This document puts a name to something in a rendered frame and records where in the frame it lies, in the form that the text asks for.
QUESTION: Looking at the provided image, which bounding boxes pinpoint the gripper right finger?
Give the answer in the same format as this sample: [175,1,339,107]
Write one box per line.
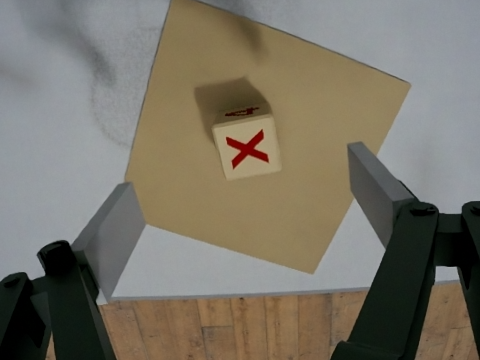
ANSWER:
[330,141,480,360]

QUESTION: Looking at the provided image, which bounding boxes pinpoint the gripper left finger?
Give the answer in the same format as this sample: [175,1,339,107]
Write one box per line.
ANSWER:
[0,181,146,360]

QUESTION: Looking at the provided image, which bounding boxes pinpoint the tan flat mat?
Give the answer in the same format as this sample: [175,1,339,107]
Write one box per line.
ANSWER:
[124,0,412,275]

